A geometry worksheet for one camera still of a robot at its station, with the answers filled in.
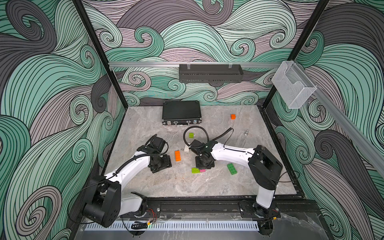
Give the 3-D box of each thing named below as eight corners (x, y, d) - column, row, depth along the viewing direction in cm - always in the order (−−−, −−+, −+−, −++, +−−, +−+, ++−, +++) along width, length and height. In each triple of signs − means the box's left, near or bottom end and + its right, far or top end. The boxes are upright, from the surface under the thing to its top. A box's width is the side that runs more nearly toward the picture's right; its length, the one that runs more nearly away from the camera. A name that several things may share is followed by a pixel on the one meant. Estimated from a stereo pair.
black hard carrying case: (161, 126, 111) (160, 121, 106) (164, 105, 125) (163, 100, 120) (200, 126, 111) (201, 121, 106) (199, 105, 125) (199, 100, 120)
